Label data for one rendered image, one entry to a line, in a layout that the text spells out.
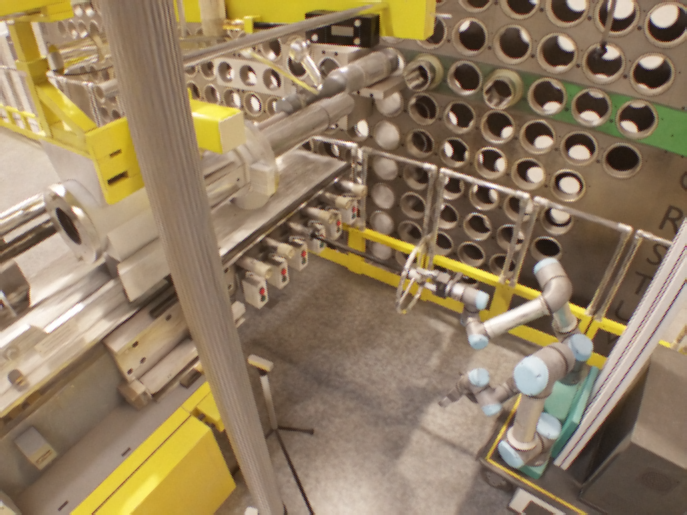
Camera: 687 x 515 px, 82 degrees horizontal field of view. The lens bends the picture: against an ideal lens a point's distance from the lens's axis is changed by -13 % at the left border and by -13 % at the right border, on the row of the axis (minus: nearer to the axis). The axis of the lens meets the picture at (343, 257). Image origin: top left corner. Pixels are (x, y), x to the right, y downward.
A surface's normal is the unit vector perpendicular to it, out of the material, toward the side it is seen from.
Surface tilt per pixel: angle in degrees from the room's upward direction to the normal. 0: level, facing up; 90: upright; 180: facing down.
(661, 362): 0
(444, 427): 0
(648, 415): 0
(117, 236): 68
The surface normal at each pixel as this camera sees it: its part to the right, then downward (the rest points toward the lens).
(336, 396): 0.00, -0.78
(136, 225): 0.78, 0.02
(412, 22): -0.40, 0.58
